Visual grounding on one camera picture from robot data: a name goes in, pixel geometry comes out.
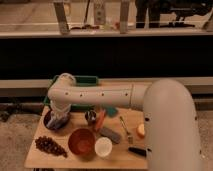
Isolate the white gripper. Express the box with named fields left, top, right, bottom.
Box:
left=50, top=101, right=71, bottom=120

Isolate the blue grey towel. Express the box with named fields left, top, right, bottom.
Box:
left=46, top=118, right=67, bottom=130

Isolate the purple bowl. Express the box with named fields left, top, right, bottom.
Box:
left=43, top=111, right=70, bottom=131

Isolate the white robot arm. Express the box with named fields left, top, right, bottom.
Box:
left=48, top=73, right=203, bottom=171

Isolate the orange bowl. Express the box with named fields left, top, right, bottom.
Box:
left=68, top=128, right=95, bottom=156

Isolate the wooden cutting board table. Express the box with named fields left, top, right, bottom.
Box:
left=25, top=106, right=147, bottom=170

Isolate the bunch of dark grapes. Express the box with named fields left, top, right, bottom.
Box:
left=35, top=136, right=68, bottom=158

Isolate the small metal cup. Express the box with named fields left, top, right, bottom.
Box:
left=85, top=110, right=96, bottom=125

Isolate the green plastic bin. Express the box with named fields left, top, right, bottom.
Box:
left=43, top=75, right=99, bottom=112

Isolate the orange carrot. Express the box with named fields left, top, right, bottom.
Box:
left=94, top=109, right=106, bottom=132

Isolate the grey sponge block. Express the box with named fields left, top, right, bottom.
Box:
left=99, top=127, right=121, bottom=144

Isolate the teal cloth piece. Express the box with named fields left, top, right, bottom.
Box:
left=104, top=107, right=118, bottom=117

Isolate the white cup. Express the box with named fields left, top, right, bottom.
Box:
left=95, top=137, right=113, bottom=157

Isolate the apple slice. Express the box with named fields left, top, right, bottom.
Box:
left=137, top=123, right=145, bottom=138

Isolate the black handled knife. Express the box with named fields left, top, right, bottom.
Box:
left=128, top=147, right=147, bottom=157

